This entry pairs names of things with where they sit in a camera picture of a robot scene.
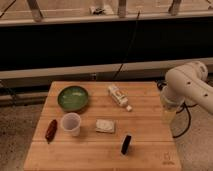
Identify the white plastic bottle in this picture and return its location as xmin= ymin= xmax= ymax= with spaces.
xmin=108 ymin=84 xmax=132 ymax=112

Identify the green bowl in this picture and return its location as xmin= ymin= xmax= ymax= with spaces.
xmin=57 ymin=86 xmax=89 ymax=112

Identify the white folded cloth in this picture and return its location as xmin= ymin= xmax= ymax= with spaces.
xmin=96 ymin=119 xmax=115 ymax=133

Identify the black eraser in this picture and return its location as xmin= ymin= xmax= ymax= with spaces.
xmin=121 ymin=135 xmax=132 ymax=155

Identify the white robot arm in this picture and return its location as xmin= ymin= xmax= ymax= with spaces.
xmin=160 ymin=61 xmax=213 ymax=124

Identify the dark red chili pepper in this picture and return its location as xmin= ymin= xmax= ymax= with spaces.
xmin=45 ymin=120 xmax=57 ymax=143

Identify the translucent plastic cup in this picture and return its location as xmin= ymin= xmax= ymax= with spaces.
xmin=60 ymin=113 xmax=81 ymax=136

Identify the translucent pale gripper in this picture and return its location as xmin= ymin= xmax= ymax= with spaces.
xmin=162 ymin=103 xmax=177 ymax=124

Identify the black hanging cable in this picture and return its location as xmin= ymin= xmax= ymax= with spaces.
xmin=111 ymin=9 xmax=141 ymax=81

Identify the black floor cable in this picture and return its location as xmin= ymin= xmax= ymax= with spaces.
xmin=156 ymin=80 xmax=193 ymax=139

